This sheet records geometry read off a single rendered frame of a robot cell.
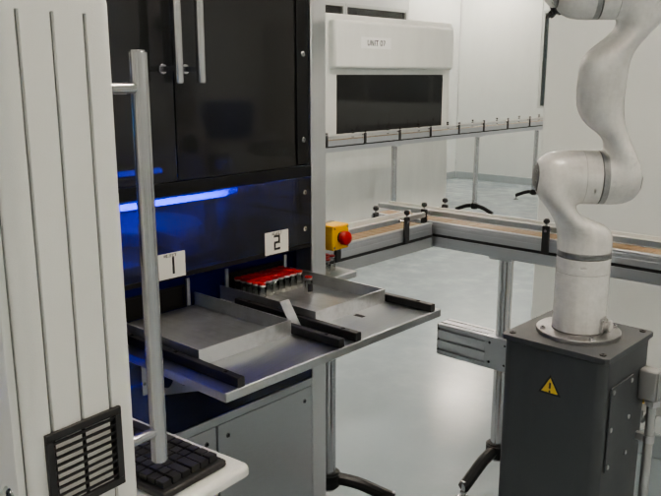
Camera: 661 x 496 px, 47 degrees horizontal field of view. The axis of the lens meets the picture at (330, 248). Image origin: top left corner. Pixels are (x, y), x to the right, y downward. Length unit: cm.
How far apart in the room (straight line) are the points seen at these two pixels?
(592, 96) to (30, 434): 125
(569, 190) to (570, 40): 148
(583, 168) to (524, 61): 892
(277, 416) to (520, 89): 885
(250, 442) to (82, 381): 111
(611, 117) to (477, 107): 928
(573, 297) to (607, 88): 46
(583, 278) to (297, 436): 94
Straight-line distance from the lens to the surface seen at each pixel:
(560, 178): 174
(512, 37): 1074
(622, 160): 176
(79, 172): 100
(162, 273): 178
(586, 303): 181
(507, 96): 1076
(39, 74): 97
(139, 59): 107
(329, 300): 197
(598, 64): 171
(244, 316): 182
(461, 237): 272
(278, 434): 219
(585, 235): 177
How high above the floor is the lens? 145
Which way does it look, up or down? 13 degrees down
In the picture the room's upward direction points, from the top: straight up
